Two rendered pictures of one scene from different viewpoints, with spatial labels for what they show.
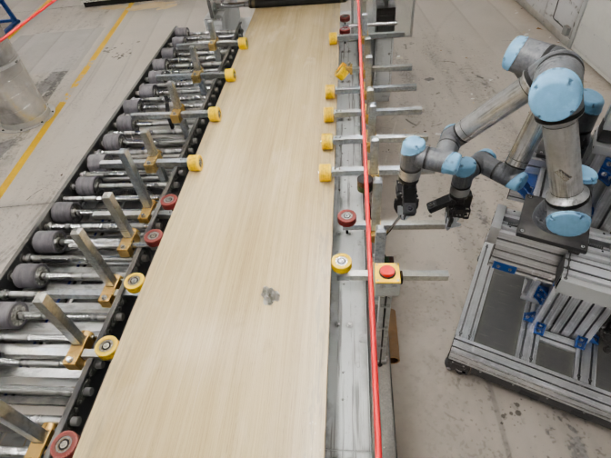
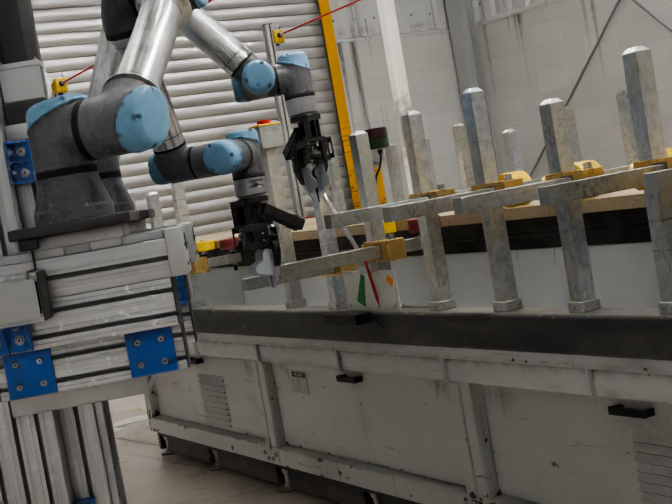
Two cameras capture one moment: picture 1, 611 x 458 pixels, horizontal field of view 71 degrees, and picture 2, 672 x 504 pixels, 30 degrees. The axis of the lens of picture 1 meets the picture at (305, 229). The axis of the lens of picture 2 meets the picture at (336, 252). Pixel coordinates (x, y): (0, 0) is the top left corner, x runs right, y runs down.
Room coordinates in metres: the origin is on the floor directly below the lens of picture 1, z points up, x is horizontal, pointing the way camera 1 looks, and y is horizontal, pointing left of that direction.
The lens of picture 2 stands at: (3.62, -2.21, 1.02)
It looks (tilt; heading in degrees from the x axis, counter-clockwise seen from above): 3 degrees down; 143
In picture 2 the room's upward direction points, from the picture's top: 10 degrees counter-clockwise
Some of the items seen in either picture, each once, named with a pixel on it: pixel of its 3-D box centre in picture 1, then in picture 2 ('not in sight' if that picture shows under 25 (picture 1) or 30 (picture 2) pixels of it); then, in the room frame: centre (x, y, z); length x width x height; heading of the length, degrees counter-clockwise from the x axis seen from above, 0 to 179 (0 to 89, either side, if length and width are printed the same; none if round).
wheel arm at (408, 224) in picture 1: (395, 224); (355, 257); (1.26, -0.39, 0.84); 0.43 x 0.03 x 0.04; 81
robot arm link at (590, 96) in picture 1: (582, 109); (63, 133); (1.43, -1.16, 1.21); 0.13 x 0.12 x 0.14; 34
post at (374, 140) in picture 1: (373, 181); (427, 216); (1.48, -0.33, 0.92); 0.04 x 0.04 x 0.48; 81
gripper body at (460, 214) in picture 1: (458, 204); (254, 223); (1.22, -0.63, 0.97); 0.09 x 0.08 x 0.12; 81
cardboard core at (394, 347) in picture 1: (390, 334); not in sight; (1.18, -0.40, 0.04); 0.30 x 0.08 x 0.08; 171
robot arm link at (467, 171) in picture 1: (464, 173); (244, 154); (1.22, -0.62, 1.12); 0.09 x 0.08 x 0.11; 124
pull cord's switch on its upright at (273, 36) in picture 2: not in sight; (292, 141); (-1.13, 1.20, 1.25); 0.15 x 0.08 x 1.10; 171
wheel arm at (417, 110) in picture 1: (374, 112); (567, 184); (2.01, -0.44, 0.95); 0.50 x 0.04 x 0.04; 81
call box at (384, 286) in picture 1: (386, 280); (266, 138); (0.73, -0.22, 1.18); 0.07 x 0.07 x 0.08; 81
